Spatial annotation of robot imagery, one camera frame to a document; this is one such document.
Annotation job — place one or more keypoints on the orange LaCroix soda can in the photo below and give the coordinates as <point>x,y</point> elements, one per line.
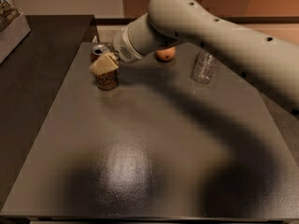
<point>107,81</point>

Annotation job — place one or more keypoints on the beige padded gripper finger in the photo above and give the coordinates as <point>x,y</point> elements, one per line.
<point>105,63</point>

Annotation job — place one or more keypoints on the orange fruit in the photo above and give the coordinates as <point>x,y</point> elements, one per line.
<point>165,55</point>

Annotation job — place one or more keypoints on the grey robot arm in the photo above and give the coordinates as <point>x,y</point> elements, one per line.
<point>270,63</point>

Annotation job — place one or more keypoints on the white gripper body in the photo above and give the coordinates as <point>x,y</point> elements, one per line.
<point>121,48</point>

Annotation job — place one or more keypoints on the grey tray with snacks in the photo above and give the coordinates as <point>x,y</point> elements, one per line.
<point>13,28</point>

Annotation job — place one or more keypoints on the clear plastic water bottle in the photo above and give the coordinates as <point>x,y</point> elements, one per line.
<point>205,67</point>

